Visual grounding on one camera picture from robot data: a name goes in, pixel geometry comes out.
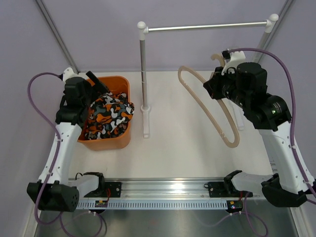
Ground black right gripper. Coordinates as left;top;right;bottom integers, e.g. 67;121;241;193
204;66;249;109

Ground beige wooden hanger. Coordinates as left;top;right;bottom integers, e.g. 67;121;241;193
177;53;240;149

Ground orange camouflage shorts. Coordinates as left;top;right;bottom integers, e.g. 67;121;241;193
83;92;134;140

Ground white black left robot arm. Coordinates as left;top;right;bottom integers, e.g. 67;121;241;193
27;67;106;212

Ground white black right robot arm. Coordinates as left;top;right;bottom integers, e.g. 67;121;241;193
203;62;311;207

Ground silver clothes rack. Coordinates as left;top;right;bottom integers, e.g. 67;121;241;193
137;20;266;138

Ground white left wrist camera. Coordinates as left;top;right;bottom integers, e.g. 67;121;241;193
59;67;79;82

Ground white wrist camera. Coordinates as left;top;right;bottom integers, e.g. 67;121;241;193
59;67;79;82
221;50;246;76

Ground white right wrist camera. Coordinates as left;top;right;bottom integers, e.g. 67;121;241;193
221;50;246;76

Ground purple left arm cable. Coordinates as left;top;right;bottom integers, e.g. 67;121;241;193
27;72;108;235

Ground aluminium frame post left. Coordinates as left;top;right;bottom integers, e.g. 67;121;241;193
35;0;80;73

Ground aluminium frame post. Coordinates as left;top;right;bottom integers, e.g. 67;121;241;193
256;0;296;51
35;0;80;73

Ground aluminium frame post right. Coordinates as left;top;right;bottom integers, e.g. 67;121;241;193
256;0;296;51

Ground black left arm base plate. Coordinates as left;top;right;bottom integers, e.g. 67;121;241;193
95;181;122;198

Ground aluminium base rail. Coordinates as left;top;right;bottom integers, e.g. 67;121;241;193
69;178;301;200

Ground white slotted cable duct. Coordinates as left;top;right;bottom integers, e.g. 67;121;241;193
77;199;228;210

